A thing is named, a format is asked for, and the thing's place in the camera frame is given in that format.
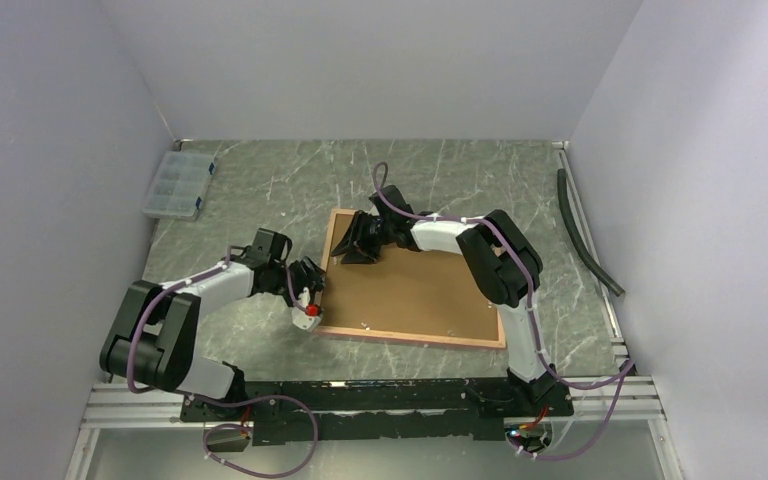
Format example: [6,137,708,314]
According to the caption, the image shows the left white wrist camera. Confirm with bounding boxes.
[291,303,323,332]

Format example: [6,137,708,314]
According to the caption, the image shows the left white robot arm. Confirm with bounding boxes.
[99,228,325,420]

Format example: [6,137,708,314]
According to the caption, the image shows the aluminium rail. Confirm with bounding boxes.
[80,376,666,429]

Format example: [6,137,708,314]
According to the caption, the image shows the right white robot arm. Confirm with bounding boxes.
[330,185,557,415]

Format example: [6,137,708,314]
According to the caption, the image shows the wooden picture frame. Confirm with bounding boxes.
[311,208,509,351]

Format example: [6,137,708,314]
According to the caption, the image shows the clear plastic organizer box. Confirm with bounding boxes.
[142,151,216,220]

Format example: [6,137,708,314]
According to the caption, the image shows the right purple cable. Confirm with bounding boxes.
[371,162,636,463]

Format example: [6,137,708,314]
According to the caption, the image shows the brown frame backing board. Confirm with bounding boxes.
[320,215,501,342]

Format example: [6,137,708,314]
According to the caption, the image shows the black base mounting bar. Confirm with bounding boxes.
[180,377,574,446]

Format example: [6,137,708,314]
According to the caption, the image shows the black rubber hose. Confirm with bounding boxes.
[556,167,626,297]

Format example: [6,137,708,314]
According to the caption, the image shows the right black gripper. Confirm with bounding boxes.
[331,212,394,266]

